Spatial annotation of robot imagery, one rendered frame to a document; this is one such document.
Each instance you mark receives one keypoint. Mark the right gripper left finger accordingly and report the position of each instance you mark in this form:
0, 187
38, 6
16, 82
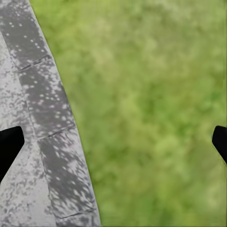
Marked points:
11, 142

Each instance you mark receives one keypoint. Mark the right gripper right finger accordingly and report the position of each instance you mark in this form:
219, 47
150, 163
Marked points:
219, 140

